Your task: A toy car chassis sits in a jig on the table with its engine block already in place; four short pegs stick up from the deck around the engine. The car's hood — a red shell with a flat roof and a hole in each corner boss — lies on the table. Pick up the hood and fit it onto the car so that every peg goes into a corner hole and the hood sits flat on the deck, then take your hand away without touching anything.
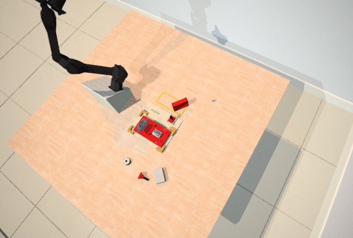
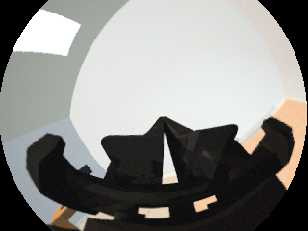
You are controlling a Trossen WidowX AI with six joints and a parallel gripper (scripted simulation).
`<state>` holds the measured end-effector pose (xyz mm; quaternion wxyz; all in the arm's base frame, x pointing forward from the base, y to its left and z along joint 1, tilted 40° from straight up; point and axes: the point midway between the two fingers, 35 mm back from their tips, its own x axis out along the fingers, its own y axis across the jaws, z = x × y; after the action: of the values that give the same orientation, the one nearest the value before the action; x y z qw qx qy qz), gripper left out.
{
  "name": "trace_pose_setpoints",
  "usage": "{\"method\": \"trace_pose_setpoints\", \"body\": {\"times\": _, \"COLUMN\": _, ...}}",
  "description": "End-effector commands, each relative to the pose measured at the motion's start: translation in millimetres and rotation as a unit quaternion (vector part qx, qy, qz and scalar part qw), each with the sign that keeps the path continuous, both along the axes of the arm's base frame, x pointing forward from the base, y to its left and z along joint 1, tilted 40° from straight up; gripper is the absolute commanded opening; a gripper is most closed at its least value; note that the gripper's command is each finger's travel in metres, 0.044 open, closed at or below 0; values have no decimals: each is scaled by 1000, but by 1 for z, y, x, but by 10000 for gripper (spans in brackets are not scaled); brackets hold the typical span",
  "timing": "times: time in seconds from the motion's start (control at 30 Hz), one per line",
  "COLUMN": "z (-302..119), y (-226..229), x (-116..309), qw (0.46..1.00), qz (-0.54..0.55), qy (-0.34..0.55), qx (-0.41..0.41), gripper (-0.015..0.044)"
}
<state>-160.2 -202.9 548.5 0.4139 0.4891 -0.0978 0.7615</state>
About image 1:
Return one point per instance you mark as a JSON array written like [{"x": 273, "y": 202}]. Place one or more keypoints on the black toy wheel with white hub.
[{"x": 128, "y": 161}]

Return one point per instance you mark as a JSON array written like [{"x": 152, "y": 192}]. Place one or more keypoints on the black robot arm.
[{"x": 73, "y": 66}]

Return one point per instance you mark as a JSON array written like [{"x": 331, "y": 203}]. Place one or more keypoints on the red car hood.
[{"x": 180, "y": 104}]

